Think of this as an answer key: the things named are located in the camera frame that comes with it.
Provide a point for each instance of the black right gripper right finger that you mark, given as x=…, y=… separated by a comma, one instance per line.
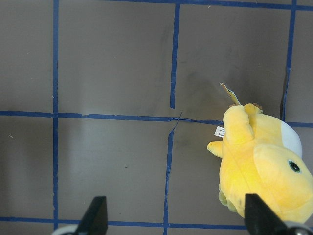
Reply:
x=260, y=219

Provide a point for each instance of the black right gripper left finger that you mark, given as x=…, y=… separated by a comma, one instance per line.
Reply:
x=95, y=219

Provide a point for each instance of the yellow plush dinosaur toy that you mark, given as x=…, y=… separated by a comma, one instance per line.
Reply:
x=262, y=155

